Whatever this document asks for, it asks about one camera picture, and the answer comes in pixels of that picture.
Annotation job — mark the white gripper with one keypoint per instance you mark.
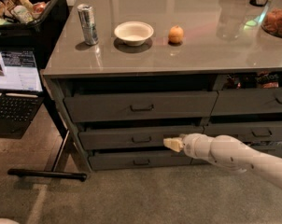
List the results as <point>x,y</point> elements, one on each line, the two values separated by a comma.
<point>191,145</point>

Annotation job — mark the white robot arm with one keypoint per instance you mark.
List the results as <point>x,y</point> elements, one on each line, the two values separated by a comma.
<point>267,166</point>

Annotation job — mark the chip bags in drawer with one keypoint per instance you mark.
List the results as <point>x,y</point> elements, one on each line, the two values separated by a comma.
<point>261,80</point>

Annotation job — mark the orange fruit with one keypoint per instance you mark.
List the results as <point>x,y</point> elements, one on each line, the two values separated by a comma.
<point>175,34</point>

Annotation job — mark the white paper bowl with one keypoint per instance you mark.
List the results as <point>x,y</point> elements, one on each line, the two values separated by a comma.
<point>133,33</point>

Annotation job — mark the black laptop stand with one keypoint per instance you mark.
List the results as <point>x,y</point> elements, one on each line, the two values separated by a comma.
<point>50,170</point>

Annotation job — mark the glass jar of snacks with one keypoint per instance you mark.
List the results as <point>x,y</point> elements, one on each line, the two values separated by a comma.
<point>272,22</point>

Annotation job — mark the silver drink can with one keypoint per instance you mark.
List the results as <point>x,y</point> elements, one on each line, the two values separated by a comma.
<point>88,24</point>

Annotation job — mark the black laptop computer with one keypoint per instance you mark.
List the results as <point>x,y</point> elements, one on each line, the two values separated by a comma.
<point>21,92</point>

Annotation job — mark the black bin of snacks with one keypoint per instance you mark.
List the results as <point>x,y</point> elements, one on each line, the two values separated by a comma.
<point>31,23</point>

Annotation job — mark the grey drawer cabinet frame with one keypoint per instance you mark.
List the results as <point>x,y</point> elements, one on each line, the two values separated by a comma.
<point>64,84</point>

